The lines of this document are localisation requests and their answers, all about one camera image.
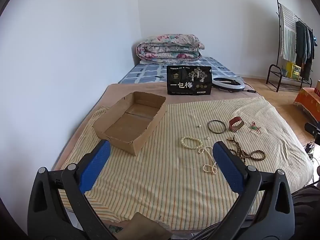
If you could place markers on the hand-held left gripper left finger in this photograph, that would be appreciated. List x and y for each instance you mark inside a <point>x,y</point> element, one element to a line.
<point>96,166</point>

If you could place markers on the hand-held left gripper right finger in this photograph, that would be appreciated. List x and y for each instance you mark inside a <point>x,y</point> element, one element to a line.
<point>228,168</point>

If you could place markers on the cardboard box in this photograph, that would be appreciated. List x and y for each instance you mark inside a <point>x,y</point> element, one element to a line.
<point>130,127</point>

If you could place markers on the dark thin bangle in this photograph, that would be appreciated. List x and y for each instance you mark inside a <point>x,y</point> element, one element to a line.
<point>209,127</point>

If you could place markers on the yellow striped cloth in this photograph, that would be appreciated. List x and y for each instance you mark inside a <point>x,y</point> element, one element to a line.
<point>170,175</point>

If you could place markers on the tan blanket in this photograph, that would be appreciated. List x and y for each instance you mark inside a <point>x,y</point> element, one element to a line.
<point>120,90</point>

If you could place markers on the dark cloth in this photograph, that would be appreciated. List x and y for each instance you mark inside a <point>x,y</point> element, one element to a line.
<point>306,212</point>

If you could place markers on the black device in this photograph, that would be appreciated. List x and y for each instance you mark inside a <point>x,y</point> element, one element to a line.
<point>312,128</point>

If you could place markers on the black snack bag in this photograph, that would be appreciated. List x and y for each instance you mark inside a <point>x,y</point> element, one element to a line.
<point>189,80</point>

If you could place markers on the black metal clothes rack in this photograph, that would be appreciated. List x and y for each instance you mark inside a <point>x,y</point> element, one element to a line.
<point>272,73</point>

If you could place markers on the orange patterned cabinet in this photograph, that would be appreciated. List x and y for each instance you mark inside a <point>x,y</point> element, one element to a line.
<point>310,102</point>

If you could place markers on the blue checkered bed sheet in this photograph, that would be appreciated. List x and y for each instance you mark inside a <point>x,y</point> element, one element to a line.
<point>147,71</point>

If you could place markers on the yellow box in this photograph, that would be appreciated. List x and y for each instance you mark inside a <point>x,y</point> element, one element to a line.
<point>293,70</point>

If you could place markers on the folded floral quilt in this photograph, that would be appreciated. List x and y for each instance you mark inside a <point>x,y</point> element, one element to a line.
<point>170,48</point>

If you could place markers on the dark hanging clothes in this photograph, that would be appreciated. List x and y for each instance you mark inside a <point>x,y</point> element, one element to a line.
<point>303,47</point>

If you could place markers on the striped hanging towel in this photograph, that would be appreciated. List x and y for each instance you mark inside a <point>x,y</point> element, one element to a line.
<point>287,32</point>

